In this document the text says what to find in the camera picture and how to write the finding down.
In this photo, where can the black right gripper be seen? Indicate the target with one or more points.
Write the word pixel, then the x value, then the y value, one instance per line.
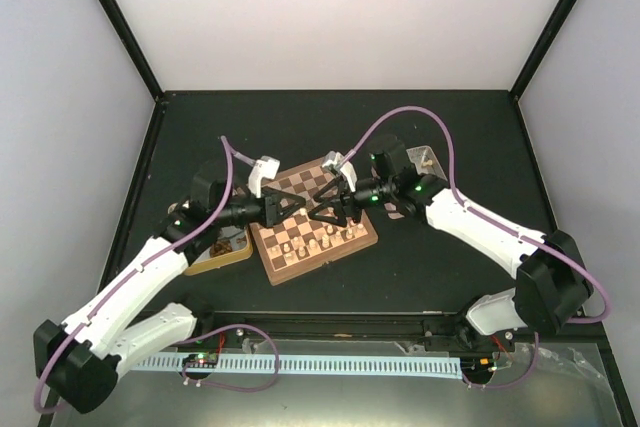
pixel 346 198

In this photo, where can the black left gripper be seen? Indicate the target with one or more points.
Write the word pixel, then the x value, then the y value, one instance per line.
pixel 272 213

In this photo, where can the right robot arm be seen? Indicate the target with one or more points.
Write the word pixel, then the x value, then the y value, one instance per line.
pixel 548 291

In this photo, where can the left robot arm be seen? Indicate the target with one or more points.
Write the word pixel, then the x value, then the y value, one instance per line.
pixel 83 358

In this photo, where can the wooden chess board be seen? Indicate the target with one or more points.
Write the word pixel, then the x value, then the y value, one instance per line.
pixel 300 245

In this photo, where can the dark chess pieces pile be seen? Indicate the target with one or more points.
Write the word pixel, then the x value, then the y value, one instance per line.
pixel 221 247

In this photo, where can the left circuit board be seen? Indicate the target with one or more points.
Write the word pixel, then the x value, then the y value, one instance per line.
pixel 201 360

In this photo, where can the circuit board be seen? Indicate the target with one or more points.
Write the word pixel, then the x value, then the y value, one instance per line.
pixel 490 364
pixel 201 360

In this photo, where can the right circuit board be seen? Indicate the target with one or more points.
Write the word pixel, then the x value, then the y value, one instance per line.
pixel 490 364

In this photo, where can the gold tin tray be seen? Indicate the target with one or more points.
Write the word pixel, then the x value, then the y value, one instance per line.
pixel 232 246

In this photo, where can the silver pink tin tray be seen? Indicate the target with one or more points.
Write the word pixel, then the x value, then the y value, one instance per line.
pixel 416 186

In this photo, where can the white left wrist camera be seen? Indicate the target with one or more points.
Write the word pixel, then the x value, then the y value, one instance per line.
pixel 265 167

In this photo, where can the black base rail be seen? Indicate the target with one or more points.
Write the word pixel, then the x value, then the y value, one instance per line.
pixel 435 331

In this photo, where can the white slotted cable duct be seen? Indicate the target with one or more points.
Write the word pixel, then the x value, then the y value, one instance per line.
pixel 331 365

